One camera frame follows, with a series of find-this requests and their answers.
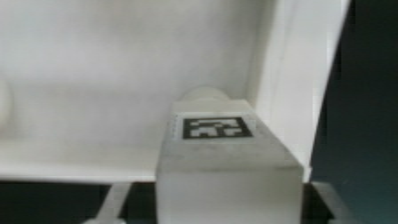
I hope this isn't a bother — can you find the white table leg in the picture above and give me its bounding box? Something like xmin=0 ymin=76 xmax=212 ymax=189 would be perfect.
xmin=157 ymin=87 xmax=304 ymax=224

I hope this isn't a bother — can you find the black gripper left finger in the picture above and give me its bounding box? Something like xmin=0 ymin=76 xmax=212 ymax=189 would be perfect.
xmin=82 ymin=182 xmax=157 ymax=224

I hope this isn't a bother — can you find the white square tabletop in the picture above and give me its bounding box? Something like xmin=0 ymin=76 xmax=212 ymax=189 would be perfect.
xmin=0 ymin=0 xmax=354 ymax=182

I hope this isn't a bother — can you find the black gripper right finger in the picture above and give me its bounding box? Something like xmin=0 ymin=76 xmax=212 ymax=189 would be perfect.
xmin=301 ymin=182 xmax=356 ymax=224

